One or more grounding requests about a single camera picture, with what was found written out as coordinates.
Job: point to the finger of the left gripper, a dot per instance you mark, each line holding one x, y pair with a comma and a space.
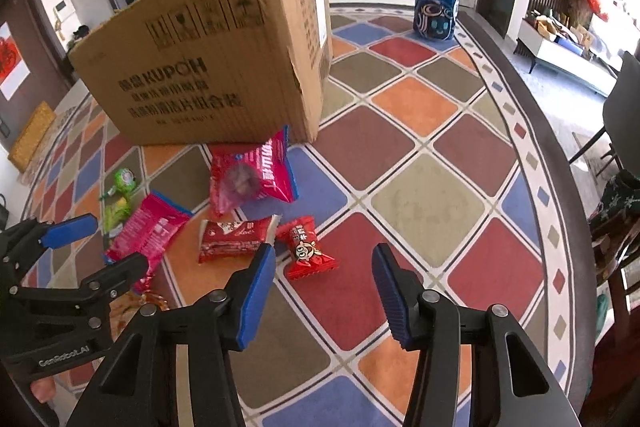
110, 276
23, 244

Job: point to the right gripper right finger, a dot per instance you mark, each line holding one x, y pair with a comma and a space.
427, 322

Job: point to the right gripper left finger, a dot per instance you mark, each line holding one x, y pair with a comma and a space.
226, 320

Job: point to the gold red candy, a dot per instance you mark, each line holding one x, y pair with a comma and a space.
147, 295

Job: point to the magenta snack packet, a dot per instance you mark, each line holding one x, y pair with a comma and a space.
149, 231

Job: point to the small red candy packet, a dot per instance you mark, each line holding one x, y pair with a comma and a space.
308, 259

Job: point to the beige cracker packet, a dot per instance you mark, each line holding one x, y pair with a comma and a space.
122, 310

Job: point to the dark red snack packet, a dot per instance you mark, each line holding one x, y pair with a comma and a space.
235, 238

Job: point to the light green snack packet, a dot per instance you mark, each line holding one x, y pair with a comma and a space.
116, 215

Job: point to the pink clear-window snack bag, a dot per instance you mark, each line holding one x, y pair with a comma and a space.
263, 171

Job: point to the red paper door decoration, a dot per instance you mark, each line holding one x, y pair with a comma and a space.
13, 68

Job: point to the colourful checkered table mat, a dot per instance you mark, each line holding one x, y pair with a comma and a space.
440, 151

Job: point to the brown cardboard box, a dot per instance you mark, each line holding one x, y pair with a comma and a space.
210, 71

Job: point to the dark grey chair right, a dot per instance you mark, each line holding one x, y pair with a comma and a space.
621, 116

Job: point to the white tv cabinet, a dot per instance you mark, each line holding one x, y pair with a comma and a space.
561, 55

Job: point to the blue Pepsi can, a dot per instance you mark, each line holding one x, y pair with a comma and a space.
435, 19

